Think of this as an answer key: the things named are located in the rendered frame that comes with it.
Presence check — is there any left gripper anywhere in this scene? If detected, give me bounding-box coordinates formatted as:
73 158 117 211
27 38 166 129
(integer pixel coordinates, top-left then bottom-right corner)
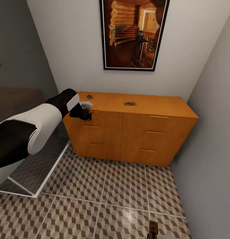
69 107 91 120

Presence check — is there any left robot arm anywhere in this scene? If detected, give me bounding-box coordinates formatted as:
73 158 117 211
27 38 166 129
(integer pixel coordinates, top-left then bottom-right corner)
0 89 93 185

